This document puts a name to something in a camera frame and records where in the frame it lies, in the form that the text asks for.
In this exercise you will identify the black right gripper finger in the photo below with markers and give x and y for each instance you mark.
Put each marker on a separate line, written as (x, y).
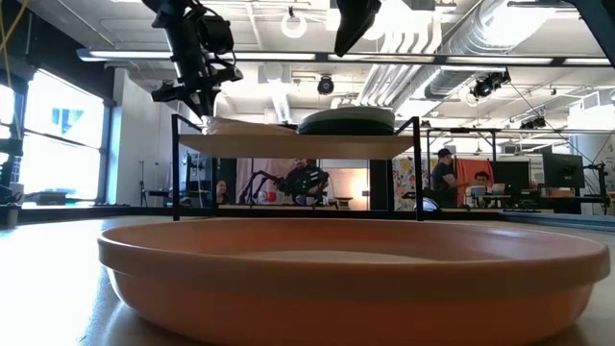
(355, 19)

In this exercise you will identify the wooden shelf black metal frame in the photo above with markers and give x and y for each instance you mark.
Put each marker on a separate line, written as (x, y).
(288, 146)

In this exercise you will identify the dark navy plate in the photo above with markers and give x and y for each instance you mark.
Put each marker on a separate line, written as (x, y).
(346, 123)

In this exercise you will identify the black plate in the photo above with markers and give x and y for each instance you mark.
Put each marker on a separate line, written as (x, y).
(346, 131)

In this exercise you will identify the terracotta orange plate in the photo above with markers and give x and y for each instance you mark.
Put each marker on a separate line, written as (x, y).
(336, 307)

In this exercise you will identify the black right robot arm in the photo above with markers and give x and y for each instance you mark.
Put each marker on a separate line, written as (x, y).
(603, 19)

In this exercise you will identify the black background robot arm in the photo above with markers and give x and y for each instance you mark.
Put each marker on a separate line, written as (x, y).
(257, 180)

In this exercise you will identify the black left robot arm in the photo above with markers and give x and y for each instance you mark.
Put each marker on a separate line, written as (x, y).
(168, 7)

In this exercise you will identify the black pillar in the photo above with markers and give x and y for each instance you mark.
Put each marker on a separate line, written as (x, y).
(231, 168)
(381, 185)

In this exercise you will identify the white ceiling pipe bundle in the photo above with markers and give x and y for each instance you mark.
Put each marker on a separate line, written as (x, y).
(394, 81)

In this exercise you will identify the black overhead beam with lights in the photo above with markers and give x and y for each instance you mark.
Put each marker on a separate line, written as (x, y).
(269, 56)

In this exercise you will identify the person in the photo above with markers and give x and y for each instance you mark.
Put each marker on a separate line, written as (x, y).
(222, 188)
(444, 180)
(305, 180)
(482, 178)

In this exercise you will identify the large bright window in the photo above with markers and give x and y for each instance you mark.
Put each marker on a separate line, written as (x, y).
(62, 144)

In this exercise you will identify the black ceiling spotlight cluster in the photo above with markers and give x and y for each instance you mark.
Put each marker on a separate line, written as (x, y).
(487, 86)

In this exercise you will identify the floral patterned panel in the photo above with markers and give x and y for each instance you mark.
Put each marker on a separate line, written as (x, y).
(403, 185)

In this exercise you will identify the orange panel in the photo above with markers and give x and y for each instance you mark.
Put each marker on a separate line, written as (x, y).
(468, 165)

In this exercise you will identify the dark background equipment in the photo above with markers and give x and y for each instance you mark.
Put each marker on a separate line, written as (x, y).
(7, 149)

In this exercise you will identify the black computer monitor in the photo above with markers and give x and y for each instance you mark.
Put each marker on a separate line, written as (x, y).
(562, 170)
(511, 175)

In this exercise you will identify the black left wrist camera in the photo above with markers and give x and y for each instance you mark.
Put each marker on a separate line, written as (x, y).
(216, 33)

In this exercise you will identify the silver ventilation duct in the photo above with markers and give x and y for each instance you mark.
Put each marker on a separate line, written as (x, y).
(475, 33)

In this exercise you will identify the black metal table frame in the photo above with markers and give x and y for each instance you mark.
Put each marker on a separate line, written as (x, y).
(288, 213)

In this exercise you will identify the black background rig frame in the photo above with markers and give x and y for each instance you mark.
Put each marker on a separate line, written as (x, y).
(480, 130)

